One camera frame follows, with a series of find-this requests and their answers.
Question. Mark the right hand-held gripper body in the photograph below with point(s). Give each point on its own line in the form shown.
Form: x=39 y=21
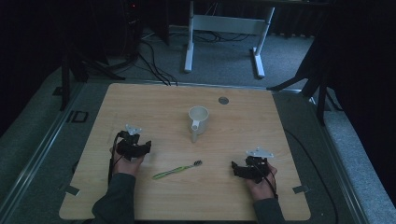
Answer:
x=257 y=166

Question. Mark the black computer tower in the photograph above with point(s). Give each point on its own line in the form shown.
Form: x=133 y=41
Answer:
x=132 y=28

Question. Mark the grey tape strip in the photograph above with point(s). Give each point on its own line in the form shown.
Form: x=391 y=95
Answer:
x=300 y=189
x=71 y=189

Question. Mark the black rectangular floor bracket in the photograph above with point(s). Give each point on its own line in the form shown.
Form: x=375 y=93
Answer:
x=79 y=116

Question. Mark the person's left hand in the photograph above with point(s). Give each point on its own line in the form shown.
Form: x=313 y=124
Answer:
x=127 y=166

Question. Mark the person's right hand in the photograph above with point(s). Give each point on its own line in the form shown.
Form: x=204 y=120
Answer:
x=263 y=188

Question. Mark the metal floor rail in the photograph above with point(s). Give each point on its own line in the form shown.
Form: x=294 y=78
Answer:
x=341 y=174
x=37 y=155

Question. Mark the white desk frame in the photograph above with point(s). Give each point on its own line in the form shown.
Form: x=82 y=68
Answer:
x=229 y=24

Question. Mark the white cup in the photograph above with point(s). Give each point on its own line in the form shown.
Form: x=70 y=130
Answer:
x=198 y=119

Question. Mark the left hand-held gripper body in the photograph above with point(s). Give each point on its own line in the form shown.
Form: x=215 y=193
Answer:
x=128 y=146

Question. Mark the black metal stand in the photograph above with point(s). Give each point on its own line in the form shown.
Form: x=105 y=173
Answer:
x=71 y=68
x=322 y=93

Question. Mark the green toothbrush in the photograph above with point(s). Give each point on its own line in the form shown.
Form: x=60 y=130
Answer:
x=177 y=169

